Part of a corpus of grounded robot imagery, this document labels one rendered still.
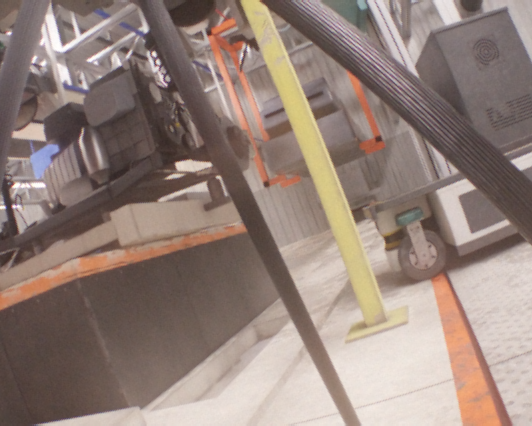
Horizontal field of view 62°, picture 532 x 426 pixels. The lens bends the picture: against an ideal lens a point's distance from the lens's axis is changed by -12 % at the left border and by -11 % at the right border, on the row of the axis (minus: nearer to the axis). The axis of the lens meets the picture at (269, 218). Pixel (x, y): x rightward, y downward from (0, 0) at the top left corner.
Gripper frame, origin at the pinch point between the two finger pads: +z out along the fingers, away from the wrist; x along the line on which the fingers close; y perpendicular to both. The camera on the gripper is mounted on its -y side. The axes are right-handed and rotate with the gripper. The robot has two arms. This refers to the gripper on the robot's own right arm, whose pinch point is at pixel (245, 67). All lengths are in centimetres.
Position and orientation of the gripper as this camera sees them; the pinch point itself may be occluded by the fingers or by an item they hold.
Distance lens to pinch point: 233.4
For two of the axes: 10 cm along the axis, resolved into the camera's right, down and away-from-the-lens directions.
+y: 9.3, 1.1, 3.6
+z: -0.6, 9.9, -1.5
